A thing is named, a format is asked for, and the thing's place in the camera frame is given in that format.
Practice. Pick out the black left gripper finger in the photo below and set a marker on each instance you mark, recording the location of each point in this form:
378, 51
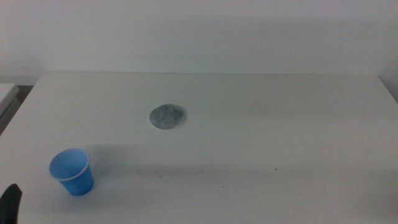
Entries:
10, 205

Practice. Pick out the blue plastic cup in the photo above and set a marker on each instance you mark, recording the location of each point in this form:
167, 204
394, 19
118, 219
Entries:
74, 174

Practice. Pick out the round grey cup mat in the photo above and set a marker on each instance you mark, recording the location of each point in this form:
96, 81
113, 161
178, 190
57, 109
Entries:
167, 116

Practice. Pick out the white side table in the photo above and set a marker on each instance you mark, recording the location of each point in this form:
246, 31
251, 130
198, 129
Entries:
6, 95

